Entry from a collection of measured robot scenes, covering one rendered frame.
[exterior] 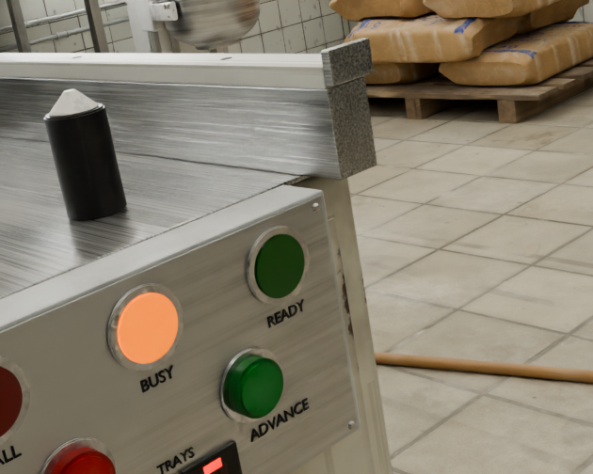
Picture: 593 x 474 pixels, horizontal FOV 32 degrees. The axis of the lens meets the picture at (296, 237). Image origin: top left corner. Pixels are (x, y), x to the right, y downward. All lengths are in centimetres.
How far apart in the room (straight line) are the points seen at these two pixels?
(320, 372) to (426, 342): 178
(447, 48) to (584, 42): 61
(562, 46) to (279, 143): 380
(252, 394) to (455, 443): 145
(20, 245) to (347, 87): 18
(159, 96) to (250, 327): 19
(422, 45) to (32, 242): 378
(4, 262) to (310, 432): 18
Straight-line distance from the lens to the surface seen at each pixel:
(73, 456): 46
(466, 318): 243
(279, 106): 56
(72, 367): 46
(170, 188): 58
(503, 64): 418
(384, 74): 457
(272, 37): 560
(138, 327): 47
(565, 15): 472
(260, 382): 51
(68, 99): 55
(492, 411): 203
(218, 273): 49
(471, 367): 217
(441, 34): 421
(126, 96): 68
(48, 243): 53
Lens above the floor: 99
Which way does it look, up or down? 18 degrees down
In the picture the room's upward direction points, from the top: 10 degrees counter-clockwise
